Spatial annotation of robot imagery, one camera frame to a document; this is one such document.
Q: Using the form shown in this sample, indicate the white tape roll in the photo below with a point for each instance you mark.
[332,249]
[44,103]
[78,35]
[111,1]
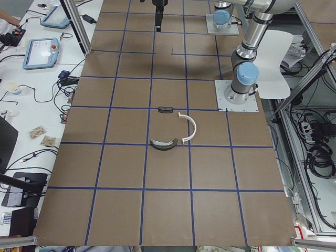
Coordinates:
[13,88]

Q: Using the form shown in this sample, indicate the black monitor stand base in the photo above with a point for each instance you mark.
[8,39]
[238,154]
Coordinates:
[24,189]

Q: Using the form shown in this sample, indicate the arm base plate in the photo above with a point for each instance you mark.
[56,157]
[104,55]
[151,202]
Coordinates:
[229,29]
[229,101]

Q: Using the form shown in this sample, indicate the black brake pad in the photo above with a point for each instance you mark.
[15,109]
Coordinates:
[165,110]

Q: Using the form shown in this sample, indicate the bag of small parts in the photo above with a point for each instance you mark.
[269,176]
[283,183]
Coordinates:
[36,132]

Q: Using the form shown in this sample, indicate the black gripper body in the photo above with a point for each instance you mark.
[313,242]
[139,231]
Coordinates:
[159,3]

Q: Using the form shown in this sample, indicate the near blue teach pendant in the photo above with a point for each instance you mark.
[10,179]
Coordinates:
[41,53]

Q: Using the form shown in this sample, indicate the white plastic chair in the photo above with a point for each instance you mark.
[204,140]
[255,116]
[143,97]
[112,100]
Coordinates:
[271,51]

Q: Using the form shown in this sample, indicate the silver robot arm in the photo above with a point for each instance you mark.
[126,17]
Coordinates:
[245,71]
[221,16]

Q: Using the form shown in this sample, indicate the blue teach pendant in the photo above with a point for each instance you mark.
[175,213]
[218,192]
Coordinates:
[56,18]
[41,53]

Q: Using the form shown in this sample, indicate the green brake shoe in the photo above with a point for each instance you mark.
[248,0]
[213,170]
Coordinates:
[164,146]

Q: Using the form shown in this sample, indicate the aluminium frame post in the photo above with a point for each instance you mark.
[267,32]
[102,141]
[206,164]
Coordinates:
[73,15]

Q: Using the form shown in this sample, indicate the white plastic arc part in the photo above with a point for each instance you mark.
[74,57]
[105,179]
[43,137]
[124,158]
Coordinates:
[191,123]

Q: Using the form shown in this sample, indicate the black power adapter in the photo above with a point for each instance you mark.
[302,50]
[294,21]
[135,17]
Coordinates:
[89,19]

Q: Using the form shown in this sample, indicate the far blue teach pendant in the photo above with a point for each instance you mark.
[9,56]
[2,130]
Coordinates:
[56,18]

